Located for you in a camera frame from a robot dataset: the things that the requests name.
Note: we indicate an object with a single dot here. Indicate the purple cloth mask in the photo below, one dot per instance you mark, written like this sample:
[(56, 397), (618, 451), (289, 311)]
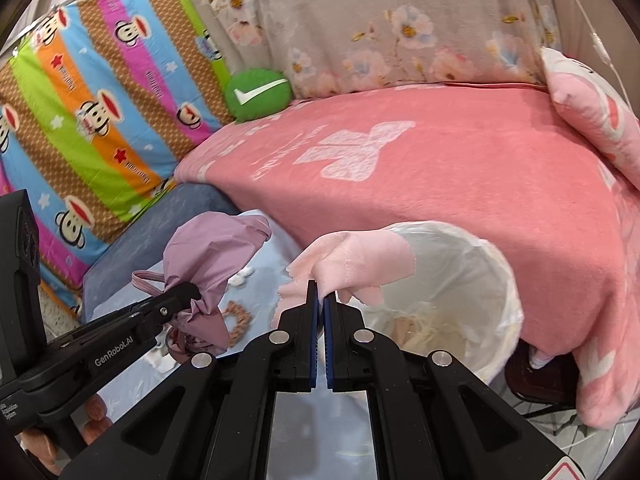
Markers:
[(210, 255)]

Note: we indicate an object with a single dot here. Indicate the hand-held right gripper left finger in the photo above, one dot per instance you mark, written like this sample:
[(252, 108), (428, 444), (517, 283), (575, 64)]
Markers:
[(312, 340)]

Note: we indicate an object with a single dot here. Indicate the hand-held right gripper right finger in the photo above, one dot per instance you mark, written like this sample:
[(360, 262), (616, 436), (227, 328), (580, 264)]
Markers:
[(329, 340)]

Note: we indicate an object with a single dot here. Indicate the bin with white plastic liner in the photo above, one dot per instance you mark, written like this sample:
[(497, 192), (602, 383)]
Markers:
[(475, 300)]

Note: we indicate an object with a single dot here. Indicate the blue-grey cushion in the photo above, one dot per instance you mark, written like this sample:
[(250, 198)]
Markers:
[(140, 240)]

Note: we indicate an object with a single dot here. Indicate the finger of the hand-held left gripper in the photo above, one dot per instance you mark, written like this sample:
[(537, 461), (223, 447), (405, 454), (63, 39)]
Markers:
[(170, 302)]

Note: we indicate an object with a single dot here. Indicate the orange patterned scrunchie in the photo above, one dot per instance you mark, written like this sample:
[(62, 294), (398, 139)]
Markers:
[(240, 317)]

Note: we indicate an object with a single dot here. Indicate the pink and white pillow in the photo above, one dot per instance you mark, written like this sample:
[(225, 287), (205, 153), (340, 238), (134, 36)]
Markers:
[(590, 105)]

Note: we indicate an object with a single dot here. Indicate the beige mesh pouf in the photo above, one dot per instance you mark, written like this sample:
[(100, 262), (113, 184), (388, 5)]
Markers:
[(430, 332)]

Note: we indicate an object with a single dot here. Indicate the black stool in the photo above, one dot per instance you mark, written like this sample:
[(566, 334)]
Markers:
[(540, 380)]

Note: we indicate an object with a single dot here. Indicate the pink blanket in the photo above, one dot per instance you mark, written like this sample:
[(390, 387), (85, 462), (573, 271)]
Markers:
[(450, 185)]

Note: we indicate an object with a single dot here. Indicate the striped monkey print cloth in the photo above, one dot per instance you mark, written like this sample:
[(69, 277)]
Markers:
[(100, 85)]

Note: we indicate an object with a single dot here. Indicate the beige dotted cloth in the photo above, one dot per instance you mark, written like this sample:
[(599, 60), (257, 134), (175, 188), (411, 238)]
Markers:
[(57, 310)]

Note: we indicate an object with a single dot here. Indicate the green round cushion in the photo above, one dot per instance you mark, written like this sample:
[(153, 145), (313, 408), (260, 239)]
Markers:
[(255, 105)]

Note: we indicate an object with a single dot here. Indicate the person's left hand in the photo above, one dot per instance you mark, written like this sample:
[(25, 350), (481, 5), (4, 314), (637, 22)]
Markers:
[(95, 417)]

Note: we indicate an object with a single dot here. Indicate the grey floral cloth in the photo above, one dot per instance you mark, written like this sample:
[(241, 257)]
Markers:
[(375, 10)]

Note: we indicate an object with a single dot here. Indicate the pink cloth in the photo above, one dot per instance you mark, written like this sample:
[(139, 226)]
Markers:
[(360, 265)]

